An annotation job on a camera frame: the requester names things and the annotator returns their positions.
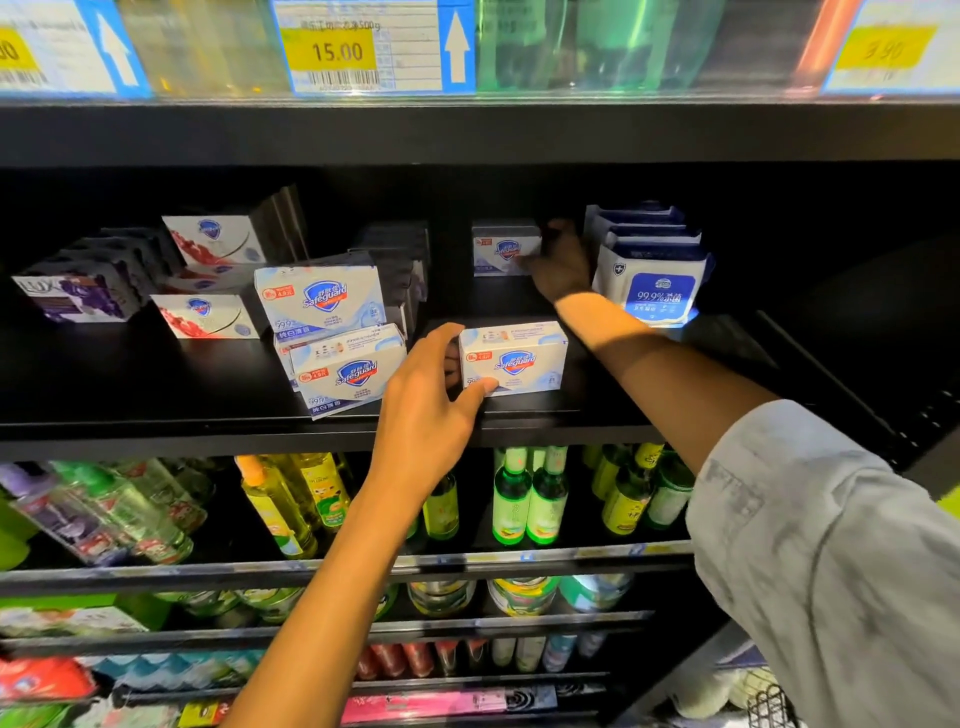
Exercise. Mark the person's left hand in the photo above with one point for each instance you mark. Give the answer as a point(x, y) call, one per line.
point(420, 435)

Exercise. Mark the person's right hand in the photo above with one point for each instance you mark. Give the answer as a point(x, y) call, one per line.
point(563, 270)

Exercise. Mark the black store shelf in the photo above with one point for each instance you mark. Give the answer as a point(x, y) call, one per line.
point(120, 383)

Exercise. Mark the person's right forearm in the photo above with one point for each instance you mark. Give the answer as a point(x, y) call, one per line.
point(675, 375)

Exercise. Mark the person's left forearm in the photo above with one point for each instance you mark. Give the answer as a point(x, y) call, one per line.
point(323, 630)

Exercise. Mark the row of white upright packs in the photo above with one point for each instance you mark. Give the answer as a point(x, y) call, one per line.
point(660, 293)

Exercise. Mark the green lidded wipe tub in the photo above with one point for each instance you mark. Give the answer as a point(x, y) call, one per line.
point(522, 594)
point(443, 596)
point(596, 591)

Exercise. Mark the row of white red soap boxes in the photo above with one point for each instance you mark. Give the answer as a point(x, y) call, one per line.
point(210, 315)

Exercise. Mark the row of white small bottles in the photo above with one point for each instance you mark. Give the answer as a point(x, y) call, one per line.
point(548, 650)

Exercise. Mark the long pink packet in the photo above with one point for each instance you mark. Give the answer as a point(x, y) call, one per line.
point(435, 702)

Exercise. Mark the blue white price tag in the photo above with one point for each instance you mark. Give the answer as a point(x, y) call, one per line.
point(60, 53)
point(368, 48)
point(893, 48)

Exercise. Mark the orange pink tall packs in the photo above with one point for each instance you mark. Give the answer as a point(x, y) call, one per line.
point(822, 38)

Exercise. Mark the yellow red packets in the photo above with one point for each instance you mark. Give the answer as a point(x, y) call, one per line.
point(203, 714)

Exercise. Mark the row of purple soap boxes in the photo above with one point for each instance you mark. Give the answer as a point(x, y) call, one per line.
point(68, 293)

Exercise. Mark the cream white pouch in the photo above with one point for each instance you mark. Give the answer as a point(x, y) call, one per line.
point(702, 693)

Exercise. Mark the green white box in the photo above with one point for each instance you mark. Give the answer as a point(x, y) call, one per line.
point(68, 620)

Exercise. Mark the row of amber bottles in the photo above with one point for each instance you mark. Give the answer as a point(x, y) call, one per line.
point(203, 45)

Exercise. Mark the red snack packet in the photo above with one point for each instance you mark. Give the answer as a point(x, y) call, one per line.
point(45, 678)

